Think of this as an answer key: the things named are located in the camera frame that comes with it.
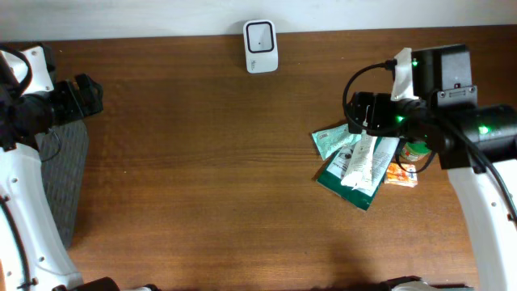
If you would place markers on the grey plastic mesh basket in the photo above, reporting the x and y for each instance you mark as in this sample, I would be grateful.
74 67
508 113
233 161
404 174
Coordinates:
63 153

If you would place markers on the green lid seasoning jar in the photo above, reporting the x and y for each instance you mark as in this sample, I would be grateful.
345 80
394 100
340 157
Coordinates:
414 151

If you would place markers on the green white package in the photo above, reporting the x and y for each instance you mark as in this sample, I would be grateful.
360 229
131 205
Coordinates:
331 176

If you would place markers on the light green small pouch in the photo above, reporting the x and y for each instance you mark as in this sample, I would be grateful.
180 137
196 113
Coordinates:
328 141

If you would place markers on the orange Kleenex tissue pack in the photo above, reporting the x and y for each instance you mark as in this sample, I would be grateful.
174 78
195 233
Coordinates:
406 177

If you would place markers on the white barcode scanner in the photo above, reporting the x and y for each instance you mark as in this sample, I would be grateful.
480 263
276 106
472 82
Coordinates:
261 47

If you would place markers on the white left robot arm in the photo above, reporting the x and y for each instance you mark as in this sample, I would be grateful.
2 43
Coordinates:
33 257

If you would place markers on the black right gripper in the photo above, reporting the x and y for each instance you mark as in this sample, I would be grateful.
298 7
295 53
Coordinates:
376 121

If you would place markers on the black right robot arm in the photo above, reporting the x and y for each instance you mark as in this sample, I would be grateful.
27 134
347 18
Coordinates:
434 101

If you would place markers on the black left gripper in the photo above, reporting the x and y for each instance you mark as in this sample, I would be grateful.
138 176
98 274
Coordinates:
65 91

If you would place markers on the white tube beige cap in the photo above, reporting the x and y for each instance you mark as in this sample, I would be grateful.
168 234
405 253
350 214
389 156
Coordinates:
359 170

